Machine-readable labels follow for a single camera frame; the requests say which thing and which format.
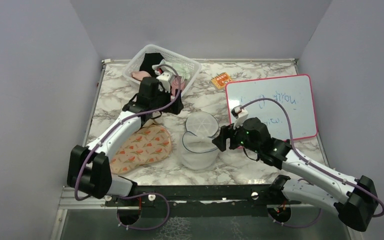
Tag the black garment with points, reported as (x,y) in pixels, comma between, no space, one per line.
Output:
(151,59)

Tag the cream cylindrical laundry bag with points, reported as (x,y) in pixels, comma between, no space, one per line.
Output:
(149,122)

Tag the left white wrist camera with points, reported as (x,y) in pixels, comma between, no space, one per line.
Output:
(166,79)

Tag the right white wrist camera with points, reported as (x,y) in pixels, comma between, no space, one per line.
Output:
(240,114)

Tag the orange card pack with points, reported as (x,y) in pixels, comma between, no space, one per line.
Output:
(221,80)

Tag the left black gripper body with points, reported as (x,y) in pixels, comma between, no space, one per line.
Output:
(173,108)

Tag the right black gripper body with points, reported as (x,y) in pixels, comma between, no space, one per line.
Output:
(240,137)

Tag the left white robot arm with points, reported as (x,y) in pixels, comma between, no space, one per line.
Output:
(89,172)

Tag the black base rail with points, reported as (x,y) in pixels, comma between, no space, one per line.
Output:
(194,201)

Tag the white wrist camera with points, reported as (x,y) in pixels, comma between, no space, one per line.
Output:
(240,114)
(166,79)

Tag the dusty pink black-trimmed bra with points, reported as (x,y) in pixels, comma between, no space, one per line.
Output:
(178,83)

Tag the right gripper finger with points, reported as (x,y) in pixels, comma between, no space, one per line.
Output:
(227,131)
(221,141)

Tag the floral orange laundry bag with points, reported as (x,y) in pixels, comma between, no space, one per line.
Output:
(148,145)

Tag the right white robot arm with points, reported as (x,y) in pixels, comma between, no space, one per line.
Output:
(353,199)

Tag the pale green garment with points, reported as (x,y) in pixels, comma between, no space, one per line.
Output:
(181,69)

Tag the white plastic basket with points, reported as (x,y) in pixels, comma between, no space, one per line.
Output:
(169,56)

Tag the pink framed whiteboard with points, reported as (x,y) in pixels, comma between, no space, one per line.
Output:
(285,104)

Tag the beige bra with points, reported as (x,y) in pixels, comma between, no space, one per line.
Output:
(140,75)

